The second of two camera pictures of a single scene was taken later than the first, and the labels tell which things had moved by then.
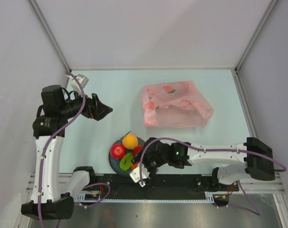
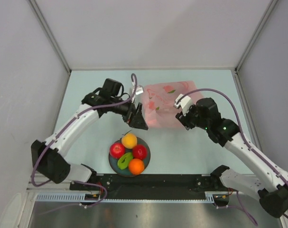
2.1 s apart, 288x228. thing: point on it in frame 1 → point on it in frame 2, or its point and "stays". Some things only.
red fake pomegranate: [136, 149] stays
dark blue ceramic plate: [115, 164] stays
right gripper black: [152, 172] → [183, 120]
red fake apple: [118, 151] stays
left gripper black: [94, 109] → [134, 118]
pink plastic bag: [176, 104] stays
